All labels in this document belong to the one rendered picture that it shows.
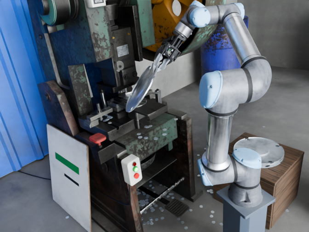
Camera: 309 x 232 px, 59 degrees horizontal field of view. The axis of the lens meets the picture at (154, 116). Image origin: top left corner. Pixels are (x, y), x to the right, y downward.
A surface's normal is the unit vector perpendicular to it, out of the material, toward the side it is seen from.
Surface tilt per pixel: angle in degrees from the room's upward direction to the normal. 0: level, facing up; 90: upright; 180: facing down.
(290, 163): 0
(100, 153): 90
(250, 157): 8
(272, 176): 0
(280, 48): 90
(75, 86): 90
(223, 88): 68
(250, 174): 90
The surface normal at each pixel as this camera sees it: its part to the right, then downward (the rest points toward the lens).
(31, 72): 0.70, 0.25
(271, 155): -0.11, -0.89
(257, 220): 0.49, 0.34
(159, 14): -0.70, 0.38
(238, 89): 0.06, 0.24
